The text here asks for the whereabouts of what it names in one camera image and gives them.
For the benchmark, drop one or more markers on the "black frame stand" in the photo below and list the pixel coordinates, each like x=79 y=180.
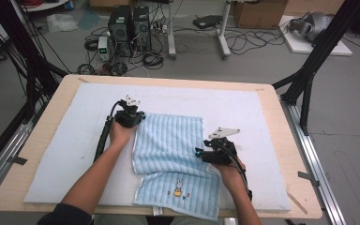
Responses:
x=318 y=53
x=22 y=47

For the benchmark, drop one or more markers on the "grey tape strip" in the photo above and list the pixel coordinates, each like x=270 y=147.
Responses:
x=18 y=160
x=307 y=177

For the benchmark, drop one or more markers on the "brown cardboard box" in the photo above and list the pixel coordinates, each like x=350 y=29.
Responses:
x=259 y=14

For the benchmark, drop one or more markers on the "clear plastic bag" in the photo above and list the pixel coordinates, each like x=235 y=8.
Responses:
x=62 y=22

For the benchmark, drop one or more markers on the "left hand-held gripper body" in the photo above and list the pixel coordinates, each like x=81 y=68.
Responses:
x=126 y=117

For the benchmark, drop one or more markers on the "white desk leg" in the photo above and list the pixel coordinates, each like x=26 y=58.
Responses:
x=223 y=34
x=171 y=31

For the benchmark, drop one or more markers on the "blue striped towel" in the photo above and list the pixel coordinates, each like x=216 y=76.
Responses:
x=168 y=146

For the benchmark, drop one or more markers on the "white foam mat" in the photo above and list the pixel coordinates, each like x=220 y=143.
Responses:
x=231 y=103

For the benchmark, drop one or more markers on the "flat black device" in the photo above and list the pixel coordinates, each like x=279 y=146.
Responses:
x=206 y=21

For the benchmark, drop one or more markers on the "person's left hand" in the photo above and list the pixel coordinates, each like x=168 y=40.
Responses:
x=122 y=136

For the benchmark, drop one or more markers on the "aluminium rail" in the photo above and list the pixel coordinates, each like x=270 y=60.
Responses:
x=312 y=156
x=9 y=146

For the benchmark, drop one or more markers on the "white floor board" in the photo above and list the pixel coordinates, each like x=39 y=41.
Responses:
x=300 y=47

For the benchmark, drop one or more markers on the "wide black computer tower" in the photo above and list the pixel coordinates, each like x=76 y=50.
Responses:
x=120 y=28

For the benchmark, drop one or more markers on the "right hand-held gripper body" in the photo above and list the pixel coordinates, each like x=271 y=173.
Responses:
x=218 y=153

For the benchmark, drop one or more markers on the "white power supply unit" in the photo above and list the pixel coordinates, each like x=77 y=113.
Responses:
x=103 y=48

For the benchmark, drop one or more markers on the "narrow black computer tower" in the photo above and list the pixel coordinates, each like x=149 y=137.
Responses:
x=142 y=28

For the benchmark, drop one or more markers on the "grey headset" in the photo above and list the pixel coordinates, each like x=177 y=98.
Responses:
x=314 y=25

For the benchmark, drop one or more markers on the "person's dark sleeve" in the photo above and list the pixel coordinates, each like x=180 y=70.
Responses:
x=65 y=215

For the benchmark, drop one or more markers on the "person's right hand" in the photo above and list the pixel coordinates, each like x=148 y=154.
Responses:
x=232 y=176

